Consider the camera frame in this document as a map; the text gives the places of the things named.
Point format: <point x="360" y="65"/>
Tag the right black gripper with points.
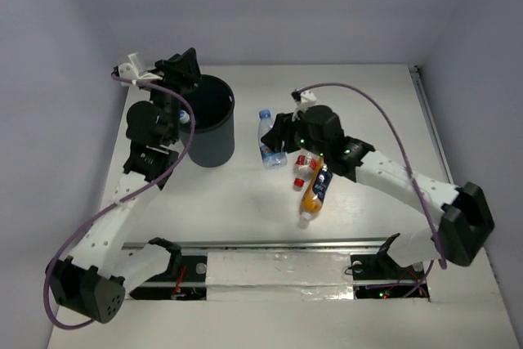
<point x="282" y="130"/>

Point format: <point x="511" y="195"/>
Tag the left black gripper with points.
<point x="176" y="71"/>

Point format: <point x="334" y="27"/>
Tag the small bottle blue cap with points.
<point x="270" y="156"/>

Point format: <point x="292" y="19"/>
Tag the crushed bottle red cap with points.
<point x="305" y="168"/>

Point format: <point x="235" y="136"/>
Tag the orange juice bottle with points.
<point x="314" y="196"/>

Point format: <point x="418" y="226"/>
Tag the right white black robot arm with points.
<point x="461" y="219"/>

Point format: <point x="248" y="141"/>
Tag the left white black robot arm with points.
<point x="87" y="275"/>

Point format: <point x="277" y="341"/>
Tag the dark grey round bin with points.
<point x="213" y="103"/>

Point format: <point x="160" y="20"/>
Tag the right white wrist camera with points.
<point x="303" y="99"/>

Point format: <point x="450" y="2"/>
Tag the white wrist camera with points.
<point x="133" y="69"/>
<point x="303" y="99"/>

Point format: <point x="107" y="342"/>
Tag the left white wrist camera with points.
<point x="133" y="69"/>

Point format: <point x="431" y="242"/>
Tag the aluminium mounting rail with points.
<point x="342" y="271"/>

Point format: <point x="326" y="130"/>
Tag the side aluminium rail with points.
<point x="415" y="75"/>

